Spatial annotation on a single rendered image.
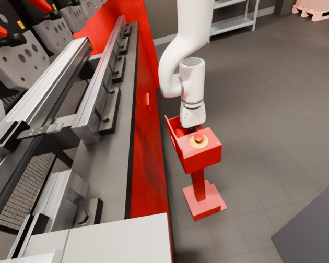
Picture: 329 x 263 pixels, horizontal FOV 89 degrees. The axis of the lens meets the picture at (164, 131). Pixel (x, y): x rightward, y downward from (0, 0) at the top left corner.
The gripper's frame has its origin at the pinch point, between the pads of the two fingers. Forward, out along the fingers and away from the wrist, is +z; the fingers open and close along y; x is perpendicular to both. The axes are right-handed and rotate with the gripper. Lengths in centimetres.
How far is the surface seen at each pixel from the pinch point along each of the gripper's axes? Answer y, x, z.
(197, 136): -1.9, -9.8, -6.6
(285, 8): 316, 277, 38
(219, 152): 5.0, -15.1, 0.4
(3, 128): -64, 3, -24
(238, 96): 96, 91, 66
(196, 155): -4.8, -15.1, -2.7
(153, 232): -24, -41, -24
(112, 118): -31.8, 6.7, -13.5
